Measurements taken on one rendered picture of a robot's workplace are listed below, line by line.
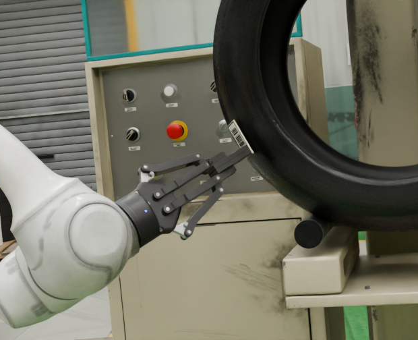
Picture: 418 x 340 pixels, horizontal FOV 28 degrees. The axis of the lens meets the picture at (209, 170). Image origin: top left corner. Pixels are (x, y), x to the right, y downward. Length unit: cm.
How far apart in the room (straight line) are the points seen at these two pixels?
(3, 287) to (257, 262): 104
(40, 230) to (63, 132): 969
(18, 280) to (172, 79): 111
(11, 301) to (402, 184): 58
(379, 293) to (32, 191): 57
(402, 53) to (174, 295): 86
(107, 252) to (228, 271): 115
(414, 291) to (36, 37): 968
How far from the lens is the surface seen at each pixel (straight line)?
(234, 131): 133
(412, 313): 170
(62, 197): 99
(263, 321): 209
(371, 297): 132
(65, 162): 1069
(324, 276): 132
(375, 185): 128
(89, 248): 94
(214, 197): 126
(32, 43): 1081
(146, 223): 119
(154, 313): 215
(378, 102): 166
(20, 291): 111
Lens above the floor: 108
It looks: 3 degrees down
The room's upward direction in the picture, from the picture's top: 5 degrees counter-clockwise
